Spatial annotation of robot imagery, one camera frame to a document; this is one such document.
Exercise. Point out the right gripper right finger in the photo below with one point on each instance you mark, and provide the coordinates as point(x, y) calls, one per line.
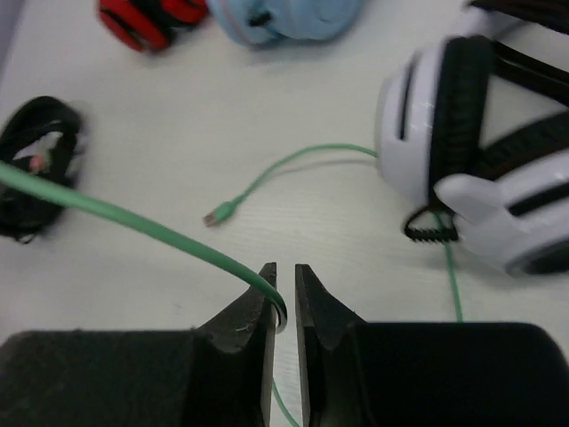
point(359, 373)

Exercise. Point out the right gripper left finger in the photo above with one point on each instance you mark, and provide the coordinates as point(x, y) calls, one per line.
point(217, 374)

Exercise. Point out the white black headphones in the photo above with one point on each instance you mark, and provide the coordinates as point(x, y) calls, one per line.
point(507, 202)

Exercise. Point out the pink blue cat-ear headphones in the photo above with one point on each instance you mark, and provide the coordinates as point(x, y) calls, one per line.
point(255, 23)

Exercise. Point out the red headphones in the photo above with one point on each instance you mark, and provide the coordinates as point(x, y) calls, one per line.
point(150, 26)

